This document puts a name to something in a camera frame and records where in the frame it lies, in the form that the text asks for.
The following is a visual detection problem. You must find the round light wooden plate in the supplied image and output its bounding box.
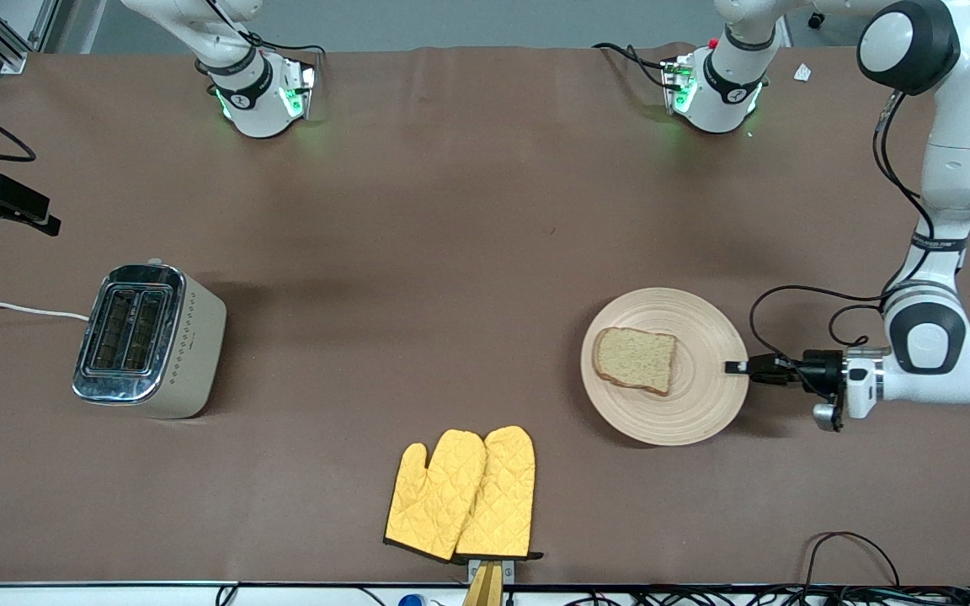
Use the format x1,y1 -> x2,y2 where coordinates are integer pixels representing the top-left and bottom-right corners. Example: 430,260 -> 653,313
580,288 -> 749,447

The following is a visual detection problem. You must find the slice of brown bread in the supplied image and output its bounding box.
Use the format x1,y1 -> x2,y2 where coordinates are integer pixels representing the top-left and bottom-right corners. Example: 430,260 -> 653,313
592,327 -> 678,396

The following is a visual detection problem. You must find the silver and beige toaster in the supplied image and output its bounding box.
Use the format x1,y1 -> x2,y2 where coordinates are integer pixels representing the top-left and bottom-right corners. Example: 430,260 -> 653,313
72,259 -> 227,420

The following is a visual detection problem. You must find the yellow quilted oven mitt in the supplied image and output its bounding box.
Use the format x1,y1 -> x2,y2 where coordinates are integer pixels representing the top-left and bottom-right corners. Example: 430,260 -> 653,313
384,429 -> 488,562
456,425 -> 545,562

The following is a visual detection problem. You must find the aluminium profile frame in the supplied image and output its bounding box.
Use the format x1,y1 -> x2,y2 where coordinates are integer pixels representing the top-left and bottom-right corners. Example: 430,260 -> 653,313
0,0 -> 61,73

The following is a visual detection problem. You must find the looped black cable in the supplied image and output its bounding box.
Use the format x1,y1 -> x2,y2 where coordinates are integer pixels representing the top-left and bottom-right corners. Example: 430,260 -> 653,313
801,531 -> 903,590

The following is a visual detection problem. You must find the black cable bundle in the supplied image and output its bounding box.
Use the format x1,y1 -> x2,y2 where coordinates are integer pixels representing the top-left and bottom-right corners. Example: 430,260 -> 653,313
536,585 -> 970,606

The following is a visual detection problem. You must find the black right arm base cable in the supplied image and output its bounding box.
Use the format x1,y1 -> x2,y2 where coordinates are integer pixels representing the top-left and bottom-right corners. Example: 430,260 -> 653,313
245,32 -> 328,58

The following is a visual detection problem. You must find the black arm base cable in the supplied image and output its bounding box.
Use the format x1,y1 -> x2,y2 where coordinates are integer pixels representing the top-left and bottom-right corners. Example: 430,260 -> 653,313
593,42 -> 673,92
245,32 -> 328,58

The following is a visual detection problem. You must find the small metal bracket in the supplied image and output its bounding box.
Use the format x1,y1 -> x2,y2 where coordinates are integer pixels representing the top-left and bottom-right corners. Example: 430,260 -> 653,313
467,557 -> 516,582

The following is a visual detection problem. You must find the black left arm base cable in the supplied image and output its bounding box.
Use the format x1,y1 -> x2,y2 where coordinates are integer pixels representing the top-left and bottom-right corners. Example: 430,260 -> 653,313
593,42 -> 673,92

